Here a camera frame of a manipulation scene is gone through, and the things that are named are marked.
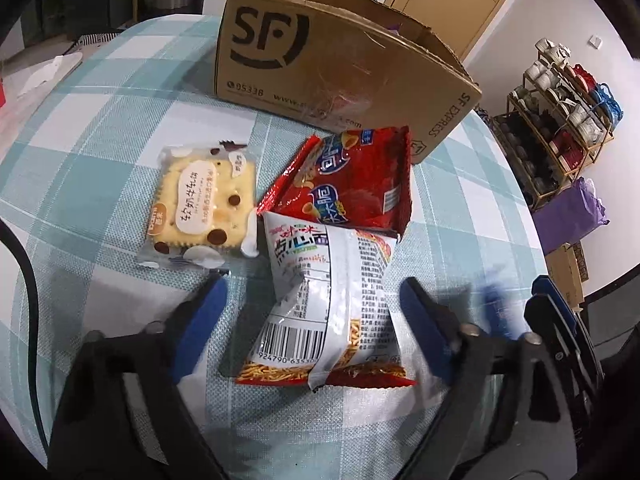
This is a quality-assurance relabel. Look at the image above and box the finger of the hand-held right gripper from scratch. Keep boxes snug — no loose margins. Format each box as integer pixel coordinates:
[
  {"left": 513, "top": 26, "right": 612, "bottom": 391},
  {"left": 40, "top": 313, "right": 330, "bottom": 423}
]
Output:
[
  {"left": 524, "top": 275, "right": 607, "bottom": 397},
  {"left": 472, "top": 280, "right": 523, "bottom": 341}
]

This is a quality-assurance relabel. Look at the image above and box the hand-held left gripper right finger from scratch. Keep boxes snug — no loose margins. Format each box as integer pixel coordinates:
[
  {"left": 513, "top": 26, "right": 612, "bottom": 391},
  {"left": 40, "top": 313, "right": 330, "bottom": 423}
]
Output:
[{"left": 395, "top": 276, "right": 583, "bottom": 480}]

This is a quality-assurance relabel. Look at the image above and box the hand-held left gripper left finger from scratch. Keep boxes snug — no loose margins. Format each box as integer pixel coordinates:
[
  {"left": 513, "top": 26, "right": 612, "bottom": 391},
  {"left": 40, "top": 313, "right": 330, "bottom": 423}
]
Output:
[{"left": 47, "top": 275, "right": 232, "bottom": 480}]

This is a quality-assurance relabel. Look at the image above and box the white noodle snack packet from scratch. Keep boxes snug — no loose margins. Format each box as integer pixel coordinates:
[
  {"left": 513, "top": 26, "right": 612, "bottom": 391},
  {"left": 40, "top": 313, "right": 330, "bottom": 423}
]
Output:
[{"left": 235, "top": 210, "right": 418, "bottom": 393}]

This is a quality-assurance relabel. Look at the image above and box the spotted cookie packet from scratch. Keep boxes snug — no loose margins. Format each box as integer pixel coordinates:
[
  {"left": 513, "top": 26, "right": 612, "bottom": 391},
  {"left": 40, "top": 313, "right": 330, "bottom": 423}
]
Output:
[{"left": 137, "top": 140, "right": 261, "bottom": 271}]

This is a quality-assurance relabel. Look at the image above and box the red snack packet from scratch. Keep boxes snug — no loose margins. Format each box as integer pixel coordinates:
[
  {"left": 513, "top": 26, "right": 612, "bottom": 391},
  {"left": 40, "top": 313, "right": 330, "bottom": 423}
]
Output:
[{"left": 256, "top": 127, "right": 413, "bottom": 236}]

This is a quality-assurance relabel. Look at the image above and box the brown cardboard box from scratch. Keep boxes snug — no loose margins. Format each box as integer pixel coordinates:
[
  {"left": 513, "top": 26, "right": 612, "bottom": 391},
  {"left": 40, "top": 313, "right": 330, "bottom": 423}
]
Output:
[{"left": 214, "top": 0, "right": 483, "bottom": 166}]

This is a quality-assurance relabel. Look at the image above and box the small cardboard box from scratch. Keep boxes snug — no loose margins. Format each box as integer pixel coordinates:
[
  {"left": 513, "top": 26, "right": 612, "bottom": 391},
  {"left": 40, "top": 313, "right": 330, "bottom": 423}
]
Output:
[{"left": 545, "top": 242, "right": 591, "bottom": 311}]

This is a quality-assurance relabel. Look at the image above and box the purple bag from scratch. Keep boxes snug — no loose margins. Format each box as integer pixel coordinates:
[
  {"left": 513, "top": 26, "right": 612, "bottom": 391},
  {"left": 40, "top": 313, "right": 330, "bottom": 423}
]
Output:
[{"left": 530, "top": 177, "right": 611, "bottom": 256}]

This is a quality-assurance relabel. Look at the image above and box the pile of shoes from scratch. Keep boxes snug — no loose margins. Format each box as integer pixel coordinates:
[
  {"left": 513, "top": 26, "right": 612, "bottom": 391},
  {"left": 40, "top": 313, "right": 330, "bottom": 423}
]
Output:
[{"left": 495, "top": 37, "right": 623, "bottom": 201}]

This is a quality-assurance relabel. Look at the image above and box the patterned rug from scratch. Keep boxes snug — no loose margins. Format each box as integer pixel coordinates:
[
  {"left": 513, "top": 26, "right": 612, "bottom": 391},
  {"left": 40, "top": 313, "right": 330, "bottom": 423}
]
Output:
[{"left": 70, "top": 30, "right": 121, "bottom": 53}]

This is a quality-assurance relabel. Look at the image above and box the wooden door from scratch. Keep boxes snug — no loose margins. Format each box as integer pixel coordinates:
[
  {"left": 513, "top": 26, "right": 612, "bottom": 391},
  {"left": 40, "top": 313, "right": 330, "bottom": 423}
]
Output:
[{"left": 385, "top": 0, "right": 531, "bottom": 61}]

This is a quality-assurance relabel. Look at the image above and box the black cable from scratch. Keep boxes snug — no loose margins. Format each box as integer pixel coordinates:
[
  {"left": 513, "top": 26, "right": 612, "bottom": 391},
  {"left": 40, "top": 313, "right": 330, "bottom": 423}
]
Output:
[{"left": 0, "top": 220, "right": 41, "bottom": 361}]

